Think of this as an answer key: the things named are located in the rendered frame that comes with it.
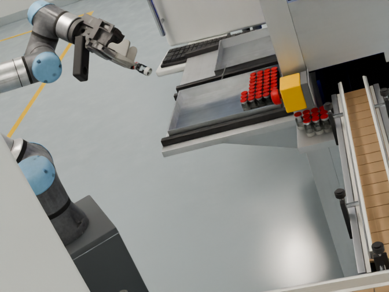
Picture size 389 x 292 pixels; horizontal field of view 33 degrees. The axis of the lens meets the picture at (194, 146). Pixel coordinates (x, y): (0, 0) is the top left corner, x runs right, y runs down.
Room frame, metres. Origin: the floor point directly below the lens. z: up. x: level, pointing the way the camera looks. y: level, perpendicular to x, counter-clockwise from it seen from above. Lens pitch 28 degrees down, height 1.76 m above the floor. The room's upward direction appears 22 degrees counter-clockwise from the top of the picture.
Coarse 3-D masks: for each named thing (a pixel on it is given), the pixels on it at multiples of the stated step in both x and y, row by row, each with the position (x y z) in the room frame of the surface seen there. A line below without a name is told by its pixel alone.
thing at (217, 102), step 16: (224, 80) 1.93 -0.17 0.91; (240, 80) 1.92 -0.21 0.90; (192, 96) 1.97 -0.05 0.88; (208, 96) 1.93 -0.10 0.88; (224, 96) 1.88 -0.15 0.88; (240, 96) 1.84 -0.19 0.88; (176, 112) 1.86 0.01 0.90; (192, 112) 1.86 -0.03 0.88; (208, 112) 1.82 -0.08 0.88; (224, 112) 1.77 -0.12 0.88; (240, 112) 1.67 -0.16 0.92; (256, 112) 1.65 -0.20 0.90; (176, 128) 1.80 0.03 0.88; (192, 128) 1.71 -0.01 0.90
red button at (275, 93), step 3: (273, 90) 1.52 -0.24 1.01; (276, 90) 1.51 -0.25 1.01; (273, 93) 1.51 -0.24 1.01; (276, 93) 1.50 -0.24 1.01; (279, 93) 1.52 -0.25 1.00; (273, 96) 1.50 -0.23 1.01; (276, 96) 1.50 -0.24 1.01; (279, 96) 1.50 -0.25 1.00; (273, 99) 1.50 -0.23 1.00; (276, 99) 1.50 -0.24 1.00; (279, 99) 1.50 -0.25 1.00; (273, 102) 1.50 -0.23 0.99; (276, 102) 1.50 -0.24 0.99; (279, 102) 1.50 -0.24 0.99
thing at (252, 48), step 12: (240, 36) 2.25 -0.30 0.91; (252, 36) 2.24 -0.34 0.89; (264, 36) 2.22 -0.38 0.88; (228, 48) 2.25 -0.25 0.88; (240, 48) 2.21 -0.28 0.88; (252, 48) 2.16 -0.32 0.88; (264, 48) 2.12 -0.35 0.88; (216, 60) 2.10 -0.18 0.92; (228, 60) 2.14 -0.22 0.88; (240, 60) 2.10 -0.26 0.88; (252, 60) 1.99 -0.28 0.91; (264, 60) 1.98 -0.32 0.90; (216, 72) 2.02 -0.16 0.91
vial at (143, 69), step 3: (138, 63) 1.59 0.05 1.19; (135, 66) 1.59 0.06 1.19; (138, 66) 1.58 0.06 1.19; (141, 66) 1.58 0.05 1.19; (144, 66) 1.58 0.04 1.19; (135, 69) 1.59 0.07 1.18; (138, 69) 1.58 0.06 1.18; (141, 69) 1.57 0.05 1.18; (144, 69) 1.57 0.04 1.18; (147, 69) 1.57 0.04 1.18; (150, 69) 1.57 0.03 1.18; (141, 72) 1.58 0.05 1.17; (144, 72) 1.57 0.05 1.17; (147, 72) 1.56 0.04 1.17; (150, 72) 1.57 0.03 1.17; (147, 75) 1.57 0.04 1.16
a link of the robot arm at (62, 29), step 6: (60, 18) 1.75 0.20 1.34; (66, 18) 1.74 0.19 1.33; (72, 18) 1.74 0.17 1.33; (78, 18) 1.74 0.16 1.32; (60, 24) 1.73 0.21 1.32; (66, 24) 1.72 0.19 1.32; (60, 30) 1.73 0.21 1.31; (66, 30) 1.72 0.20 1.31; (60, 36) 1.74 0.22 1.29; (66, 36) 1.72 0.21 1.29
